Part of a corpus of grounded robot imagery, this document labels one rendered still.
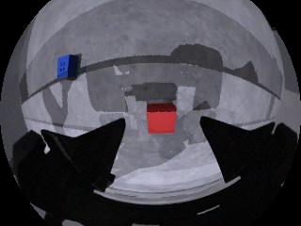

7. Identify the blue block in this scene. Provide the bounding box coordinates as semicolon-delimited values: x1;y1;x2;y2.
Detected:
56;54;79;78

